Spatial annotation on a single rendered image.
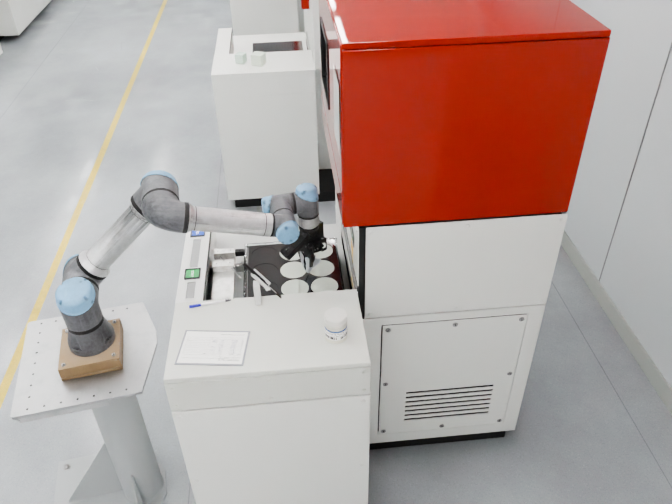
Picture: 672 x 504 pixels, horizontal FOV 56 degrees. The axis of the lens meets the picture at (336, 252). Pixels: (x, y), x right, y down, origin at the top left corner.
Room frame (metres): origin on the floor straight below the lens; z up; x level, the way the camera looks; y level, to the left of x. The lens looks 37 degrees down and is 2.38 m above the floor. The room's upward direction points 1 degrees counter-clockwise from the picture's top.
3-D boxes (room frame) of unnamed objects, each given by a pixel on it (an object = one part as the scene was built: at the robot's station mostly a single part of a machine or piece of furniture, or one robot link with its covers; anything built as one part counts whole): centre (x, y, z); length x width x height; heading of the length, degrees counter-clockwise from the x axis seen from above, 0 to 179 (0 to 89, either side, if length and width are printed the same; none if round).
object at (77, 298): (1.53, 0.83, 1.04); 0.13 x 0.12 x 0.14; 14
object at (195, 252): (1.89, 0.53, 0.89); 0.55 x 0.09 x 0.14; 5
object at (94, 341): (1.52, 0.83, 0.93); 0.15 x 0.15 x 0.10
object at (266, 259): (1.85, 0.16, 0.90); 0.34 x 0.34 x 0.01; 5
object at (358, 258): (2.06, -0.05, 1.02); 0.82 x 0.03 x 0.40; 5
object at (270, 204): (1.79, 0.19, 1.22); 0.11 x 0.11 x 0.08; 14
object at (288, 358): (1.46, 0.22, 0.89); 0.62 x 0.35 x 0.14; 95
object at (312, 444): (1.76, 0.26, 0.41); 0.97 x 0.64 x 0.82; 5
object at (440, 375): (2.09, -0.39, 0.41); 0.82 x 0.71 x 0.82; 5
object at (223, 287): (1.81, 0.42, 0.87); 0.36 x 0.08 x 0.03; 5
